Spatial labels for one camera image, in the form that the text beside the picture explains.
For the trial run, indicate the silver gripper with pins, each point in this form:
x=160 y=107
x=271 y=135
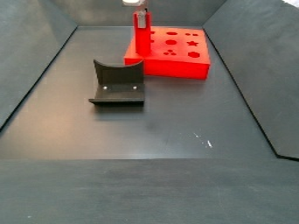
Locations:
x=139 y=4

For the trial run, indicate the red arch block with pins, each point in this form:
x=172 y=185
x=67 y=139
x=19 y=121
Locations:
x=143 y=36

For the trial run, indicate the red shape sorter board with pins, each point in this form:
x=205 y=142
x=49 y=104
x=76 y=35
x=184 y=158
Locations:
x=179 y=53

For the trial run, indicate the black curved holder stand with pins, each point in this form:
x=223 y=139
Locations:
x=120 y=83

